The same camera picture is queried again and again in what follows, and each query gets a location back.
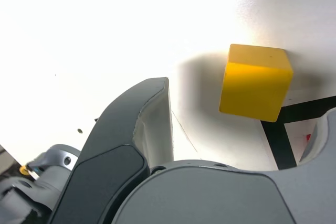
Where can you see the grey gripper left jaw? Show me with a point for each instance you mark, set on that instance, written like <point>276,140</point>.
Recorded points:
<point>110,142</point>

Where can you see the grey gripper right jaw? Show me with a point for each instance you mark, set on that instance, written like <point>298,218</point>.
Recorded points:
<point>210,195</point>

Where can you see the yellow cube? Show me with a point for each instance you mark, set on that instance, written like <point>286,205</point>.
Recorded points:
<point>254,87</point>

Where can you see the black tape square outline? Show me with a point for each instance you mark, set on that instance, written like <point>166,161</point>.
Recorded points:
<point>282,140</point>

